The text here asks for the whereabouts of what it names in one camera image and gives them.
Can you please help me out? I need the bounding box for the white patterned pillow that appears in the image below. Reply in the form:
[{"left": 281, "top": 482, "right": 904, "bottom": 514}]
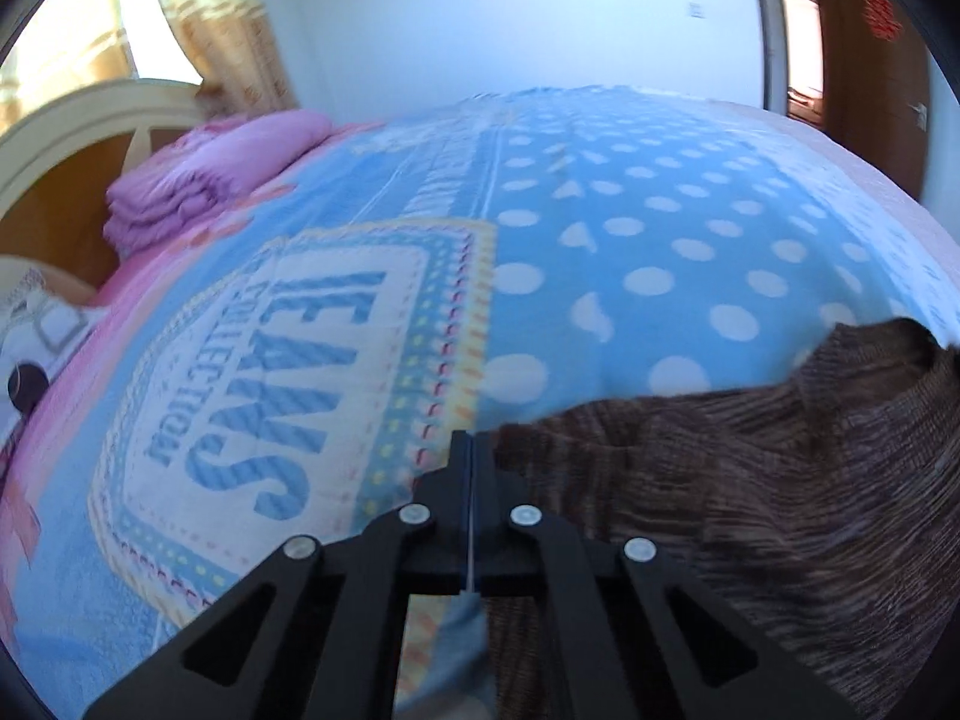
[{"left": 0, "top": 262, "right": 106, "bottom": 436}]

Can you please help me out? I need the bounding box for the blue pink printed bed sheet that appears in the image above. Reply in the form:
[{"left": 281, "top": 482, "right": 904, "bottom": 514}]
[{"left": 0, "top": 82, "right": 960, "bottom": 720}]

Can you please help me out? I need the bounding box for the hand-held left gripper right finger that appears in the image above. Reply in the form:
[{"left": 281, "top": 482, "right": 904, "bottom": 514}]
[{"left": 471, "top": 431, "right": 856, "bottom": 720}]

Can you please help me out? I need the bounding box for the brown knitted sweater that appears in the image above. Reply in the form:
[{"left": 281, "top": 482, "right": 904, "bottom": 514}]
[{"left": 480, "top": 319, "right": 960, "bottom": 720}]

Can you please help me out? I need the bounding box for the folded pink blanket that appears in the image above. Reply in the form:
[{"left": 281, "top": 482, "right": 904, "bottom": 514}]
[{"left": 103, "top": 109, "right": 335, "bottom": 256}]

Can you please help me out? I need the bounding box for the brown door frame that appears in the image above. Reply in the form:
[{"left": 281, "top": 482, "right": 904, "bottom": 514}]
[{"left": 750, "top": 0, "right": 826, "bottom": 125}]

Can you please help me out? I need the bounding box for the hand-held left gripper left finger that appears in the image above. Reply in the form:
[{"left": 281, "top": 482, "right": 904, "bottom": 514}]
[{"left": 82, "top": 431, "right": 472, "bottom": 720}]

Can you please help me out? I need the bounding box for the brown wooden door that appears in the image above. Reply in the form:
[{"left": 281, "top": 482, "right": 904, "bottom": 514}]
[{"left": 814, "top": 0, "right": 935, "bottom": 203}]

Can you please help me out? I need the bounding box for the red door decoration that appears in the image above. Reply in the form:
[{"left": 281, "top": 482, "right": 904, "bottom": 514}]
[{"left": 859, "top": 0, "right": 905, "bottom": 40}]

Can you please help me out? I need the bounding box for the cream wooden headboard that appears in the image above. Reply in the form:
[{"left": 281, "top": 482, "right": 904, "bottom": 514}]
[{"left": 0, "top": 79, "right": 207, "bottom": 293}]

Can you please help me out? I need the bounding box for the bright window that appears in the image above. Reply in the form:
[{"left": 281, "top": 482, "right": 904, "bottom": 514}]
[{"left": 112, "top": 0, "right": 203, "bottom": 83}]

